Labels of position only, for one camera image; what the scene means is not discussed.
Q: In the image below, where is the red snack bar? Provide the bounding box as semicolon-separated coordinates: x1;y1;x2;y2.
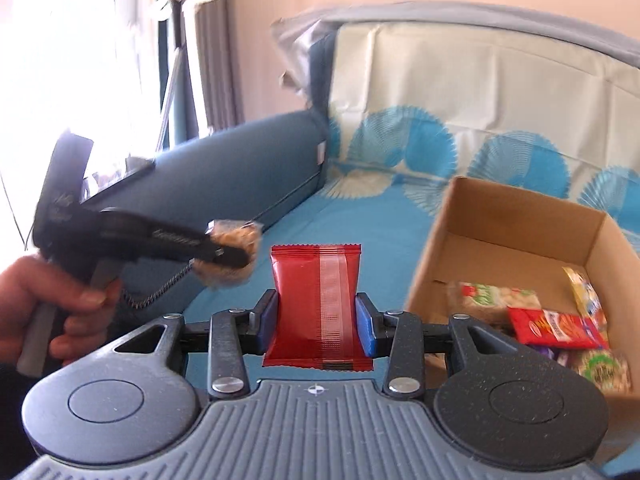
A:
262;244;373;372

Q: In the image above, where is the clear bag of nut snacks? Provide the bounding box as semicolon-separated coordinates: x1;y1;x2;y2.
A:
191;219;262;288

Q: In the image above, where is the person's left hand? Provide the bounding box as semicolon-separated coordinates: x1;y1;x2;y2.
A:
0;253;124;369

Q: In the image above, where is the rice cake packet green label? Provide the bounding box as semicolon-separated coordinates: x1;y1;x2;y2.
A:
447;282;541;328

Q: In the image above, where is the brown cardboard box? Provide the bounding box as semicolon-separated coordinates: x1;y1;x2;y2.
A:
408;177;639;464

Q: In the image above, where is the dark blue sofa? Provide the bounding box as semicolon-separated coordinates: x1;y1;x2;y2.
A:
92;34;336;332

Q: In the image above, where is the red cracker stick packet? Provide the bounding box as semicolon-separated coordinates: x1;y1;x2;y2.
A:
508;307;608;350

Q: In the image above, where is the yellow snack packet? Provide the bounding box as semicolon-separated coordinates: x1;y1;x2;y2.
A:
564;266;608;338

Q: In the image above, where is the blue cream patterned sofa cover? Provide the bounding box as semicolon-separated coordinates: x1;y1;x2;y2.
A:
182;19;640;476

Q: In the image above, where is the round nut cake green label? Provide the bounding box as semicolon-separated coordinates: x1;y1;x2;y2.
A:
566;349;632;393

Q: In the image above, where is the grey curtain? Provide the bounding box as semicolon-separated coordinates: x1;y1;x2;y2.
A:
154;0;246;141

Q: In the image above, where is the white floor stand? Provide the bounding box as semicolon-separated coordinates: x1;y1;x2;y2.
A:
155;0;217;152

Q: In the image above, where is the grey sheet on sofa back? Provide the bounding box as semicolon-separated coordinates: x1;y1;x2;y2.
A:
270;1;639;94

